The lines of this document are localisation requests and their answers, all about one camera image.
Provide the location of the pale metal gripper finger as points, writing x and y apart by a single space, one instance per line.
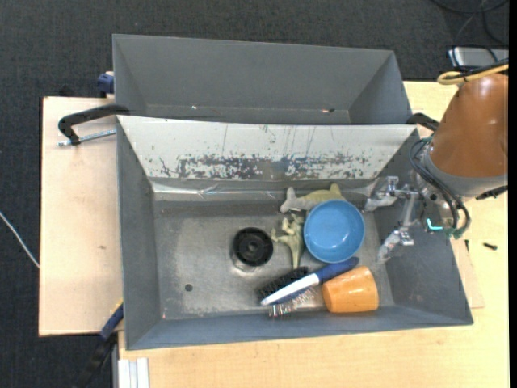
383 195
398 239

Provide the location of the black bristle brush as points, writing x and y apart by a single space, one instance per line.
278 283

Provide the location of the grey metal bin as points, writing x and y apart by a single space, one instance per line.
202 233

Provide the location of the grey-green toy shark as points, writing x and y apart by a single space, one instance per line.
319 197

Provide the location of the pale green toy dinosaur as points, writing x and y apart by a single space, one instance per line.
294 239

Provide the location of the blue bowl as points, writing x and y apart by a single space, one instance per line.
333 233

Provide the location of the orange cup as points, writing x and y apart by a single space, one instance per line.
351 291

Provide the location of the black round disc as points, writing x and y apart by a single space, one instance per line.
252 247

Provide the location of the small black screw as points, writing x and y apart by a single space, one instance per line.
490 246

